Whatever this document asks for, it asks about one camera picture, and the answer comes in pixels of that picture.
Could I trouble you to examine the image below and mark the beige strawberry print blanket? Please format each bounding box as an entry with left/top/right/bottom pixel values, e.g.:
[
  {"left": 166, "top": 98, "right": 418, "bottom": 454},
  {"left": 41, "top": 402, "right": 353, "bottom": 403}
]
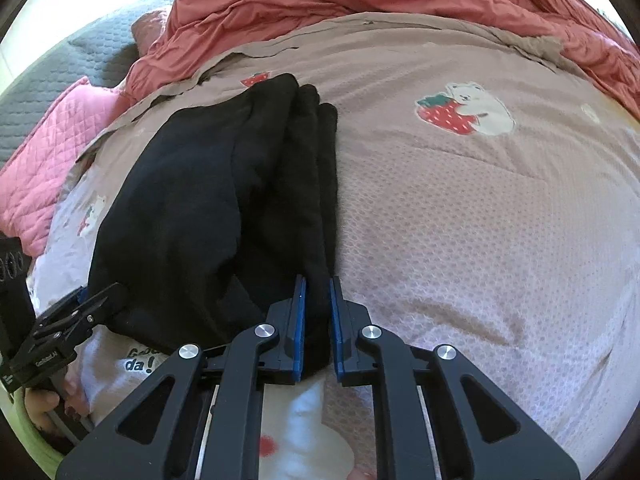
[{"left": 30, "top": 12, "right": 640, "bottom": 480}]

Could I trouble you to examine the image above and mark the pink quilted pillow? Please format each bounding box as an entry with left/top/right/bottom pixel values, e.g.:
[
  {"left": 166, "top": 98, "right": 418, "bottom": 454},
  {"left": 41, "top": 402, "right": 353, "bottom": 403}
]
[{"left": 0, "top": 76, "right": 135, "bottom": 259}]

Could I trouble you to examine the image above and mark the grey quilted bedcover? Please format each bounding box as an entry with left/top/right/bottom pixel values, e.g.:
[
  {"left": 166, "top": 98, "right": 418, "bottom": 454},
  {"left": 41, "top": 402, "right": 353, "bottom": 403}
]
[{"left": 0, "top": 0, "right": 175, "bottom": 167}]

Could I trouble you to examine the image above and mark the person's left hand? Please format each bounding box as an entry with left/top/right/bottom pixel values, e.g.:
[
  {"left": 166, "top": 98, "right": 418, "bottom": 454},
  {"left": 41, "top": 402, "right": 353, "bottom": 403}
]
[{"left": 24, "top": 360, "right": 93, "bottom": 433}]

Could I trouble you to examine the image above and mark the black shirt with orange print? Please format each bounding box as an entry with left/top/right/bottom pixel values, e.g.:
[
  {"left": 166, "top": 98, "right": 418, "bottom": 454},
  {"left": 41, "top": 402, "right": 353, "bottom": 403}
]
[{"left": 87, "top": 72, "right": 342, "bottom": 380}]

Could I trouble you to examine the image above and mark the green round basket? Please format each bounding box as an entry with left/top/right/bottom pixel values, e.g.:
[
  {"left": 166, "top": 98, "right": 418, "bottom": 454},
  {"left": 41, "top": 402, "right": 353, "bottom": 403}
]
[{"left": 9, "top": 389, "right": 68, "bottom": 472}]

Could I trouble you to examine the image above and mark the mauve pillow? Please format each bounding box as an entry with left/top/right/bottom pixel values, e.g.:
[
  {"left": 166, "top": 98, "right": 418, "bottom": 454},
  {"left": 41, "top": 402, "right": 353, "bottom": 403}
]
[{"left": 131, "top": 8, "right": 172, "bottom": 57}]

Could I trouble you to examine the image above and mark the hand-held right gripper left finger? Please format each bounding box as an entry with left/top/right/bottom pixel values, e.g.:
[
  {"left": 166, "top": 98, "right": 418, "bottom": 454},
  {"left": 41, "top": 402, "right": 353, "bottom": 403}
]
[{"left": 55, "top": 274, "right": 307, "bottom": 480}]

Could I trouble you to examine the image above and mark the white printed garment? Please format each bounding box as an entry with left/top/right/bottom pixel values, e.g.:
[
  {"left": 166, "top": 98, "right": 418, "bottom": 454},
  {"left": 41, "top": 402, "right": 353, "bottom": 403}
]
[{"left": 79, "top": 329, "right": 175, "bottom": 425}]

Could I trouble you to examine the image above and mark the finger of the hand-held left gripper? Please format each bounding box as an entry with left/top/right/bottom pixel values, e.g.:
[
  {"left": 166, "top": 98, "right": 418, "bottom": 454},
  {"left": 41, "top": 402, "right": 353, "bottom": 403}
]
[
  {"left": 32, "top": 282, "right": 128, "bottom": 336},
  {"left": 7, "top": 312, "right": 101, "bottom": 378}
]

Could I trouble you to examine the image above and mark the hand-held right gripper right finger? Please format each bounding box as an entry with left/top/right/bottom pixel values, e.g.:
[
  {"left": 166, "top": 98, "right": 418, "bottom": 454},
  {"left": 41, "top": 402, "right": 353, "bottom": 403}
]
[{"left": 327, "top": 275, "right": 581, "bottom": 480}]

